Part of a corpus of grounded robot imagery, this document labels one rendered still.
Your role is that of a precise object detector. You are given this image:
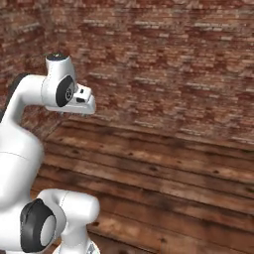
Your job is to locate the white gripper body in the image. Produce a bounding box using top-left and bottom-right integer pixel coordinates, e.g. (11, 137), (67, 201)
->
(45, 94), (97, 116)

